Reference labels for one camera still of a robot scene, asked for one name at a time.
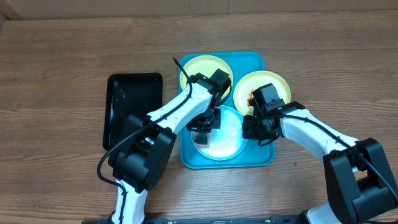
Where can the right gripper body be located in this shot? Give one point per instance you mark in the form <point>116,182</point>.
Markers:
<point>258,130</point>

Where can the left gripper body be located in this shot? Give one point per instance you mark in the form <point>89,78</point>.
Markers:
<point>206,121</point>

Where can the light blue plate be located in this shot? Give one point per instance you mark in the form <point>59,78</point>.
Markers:
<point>226,142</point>

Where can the yellow-green plate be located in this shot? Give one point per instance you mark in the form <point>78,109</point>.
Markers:
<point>243,91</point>
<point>207,65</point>

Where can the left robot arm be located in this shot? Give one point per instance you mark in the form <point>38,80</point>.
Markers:
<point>139,160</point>

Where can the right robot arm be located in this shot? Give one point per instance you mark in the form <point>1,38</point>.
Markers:
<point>360,184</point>

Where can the teal plastic serving tray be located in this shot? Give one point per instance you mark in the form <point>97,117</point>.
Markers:
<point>253,155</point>

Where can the black rectangular tray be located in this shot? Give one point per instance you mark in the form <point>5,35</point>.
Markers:
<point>126,94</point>

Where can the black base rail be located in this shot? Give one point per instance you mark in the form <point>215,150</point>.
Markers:
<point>276,219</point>

